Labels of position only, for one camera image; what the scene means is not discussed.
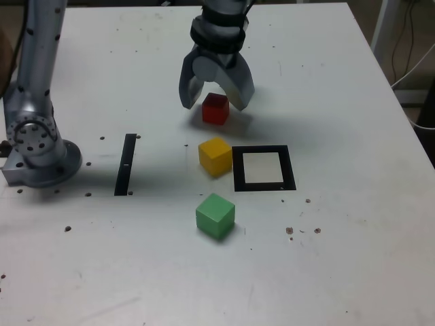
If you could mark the green cube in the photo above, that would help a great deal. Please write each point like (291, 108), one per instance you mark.
(214, 215)

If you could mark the white table leg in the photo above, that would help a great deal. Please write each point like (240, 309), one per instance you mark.
(379, 30)

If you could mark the yellow cube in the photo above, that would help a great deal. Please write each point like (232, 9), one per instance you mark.
(214, 156)

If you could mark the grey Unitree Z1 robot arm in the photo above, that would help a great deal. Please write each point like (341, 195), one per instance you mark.
(37, 68)

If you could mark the black tape strip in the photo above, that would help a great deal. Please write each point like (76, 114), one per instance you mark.
(125, 163)

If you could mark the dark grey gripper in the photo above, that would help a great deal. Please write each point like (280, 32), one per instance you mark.
(224, 57)

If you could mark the red cube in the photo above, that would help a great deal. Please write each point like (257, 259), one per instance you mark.
(214, 112)

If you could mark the brown rounded background object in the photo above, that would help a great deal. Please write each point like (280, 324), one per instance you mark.
(5, 57)

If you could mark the black tape square outline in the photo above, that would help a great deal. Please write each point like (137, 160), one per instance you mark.
(238, 166)

